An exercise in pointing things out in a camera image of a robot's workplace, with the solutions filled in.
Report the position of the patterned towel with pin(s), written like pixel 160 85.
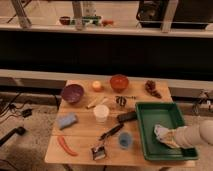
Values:
pixel 165 136

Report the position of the small orange fruit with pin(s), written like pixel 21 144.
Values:
pixel 97 86

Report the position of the orange bowl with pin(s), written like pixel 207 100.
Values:
pixel 119 82

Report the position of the black metal keys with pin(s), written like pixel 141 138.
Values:
pixel 122 100

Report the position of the white plastic cup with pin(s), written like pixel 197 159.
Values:
pixel 101 113

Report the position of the purple bowl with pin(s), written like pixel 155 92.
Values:
pixel 72 93

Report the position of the black rectangular block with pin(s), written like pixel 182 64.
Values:
pixel 125 117

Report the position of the blue cup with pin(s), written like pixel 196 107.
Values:
pixel 125 140

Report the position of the blue sponge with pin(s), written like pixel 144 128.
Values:
pixel 66 120

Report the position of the black binder clip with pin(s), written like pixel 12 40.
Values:
pixel 98 152

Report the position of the green background toy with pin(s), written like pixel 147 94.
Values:
pixel 94 20

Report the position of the red chili pepper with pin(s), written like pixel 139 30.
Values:
pixel 65 147

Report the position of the dark red background bowl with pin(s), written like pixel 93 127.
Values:
pixel 64 20

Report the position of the black background box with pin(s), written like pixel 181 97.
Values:
pixel 190 14

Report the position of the wooden handled utensil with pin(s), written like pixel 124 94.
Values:
pixel 96 102

